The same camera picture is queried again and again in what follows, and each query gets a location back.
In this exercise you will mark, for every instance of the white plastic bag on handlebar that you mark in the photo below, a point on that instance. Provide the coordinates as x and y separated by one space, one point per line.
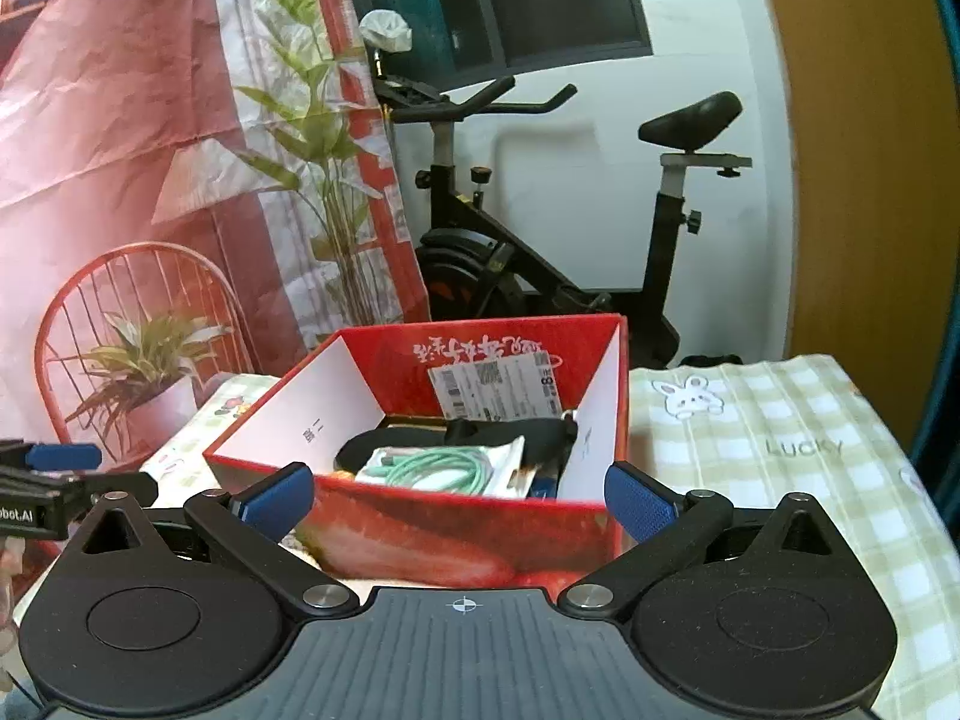
386 30

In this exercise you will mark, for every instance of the white shipping label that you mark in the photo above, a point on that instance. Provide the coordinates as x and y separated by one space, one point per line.
499 389

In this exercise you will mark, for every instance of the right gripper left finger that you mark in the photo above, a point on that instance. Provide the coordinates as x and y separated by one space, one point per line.
274 498

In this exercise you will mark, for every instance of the black eye mask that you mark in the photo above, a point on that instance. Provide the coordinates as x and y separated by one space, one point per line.
547 441

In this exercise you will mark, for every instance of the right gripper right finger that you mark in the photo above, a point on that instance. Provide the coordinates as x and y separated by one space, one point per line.
642 506

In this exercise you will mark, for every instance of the green checkered bunny blanket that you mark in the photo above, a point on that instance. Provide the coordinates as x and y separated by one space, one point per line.
727 613

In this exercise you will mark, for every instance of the dark window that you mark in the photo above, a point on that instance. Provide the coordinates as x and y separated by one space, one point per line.
457 43

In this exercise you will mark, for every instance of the wooden door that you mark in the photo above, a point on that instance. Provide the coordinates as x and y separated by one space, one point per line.
873 108

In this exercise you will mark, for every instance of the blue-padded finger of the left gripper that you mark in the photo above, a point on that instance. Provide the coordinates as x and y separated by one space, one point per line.
63 456

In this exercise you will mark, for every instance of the red printed backdrop curtain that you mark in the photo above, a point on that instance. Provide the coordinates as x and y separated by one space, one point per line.
189 188

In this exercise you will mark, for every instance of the red cardboard box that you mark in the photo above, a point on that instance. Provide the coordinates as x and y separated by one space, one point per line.
368 377

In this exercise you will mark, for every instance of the bag of pastel cables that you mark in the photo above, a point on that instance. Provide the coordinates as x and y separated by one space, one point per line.
494 472

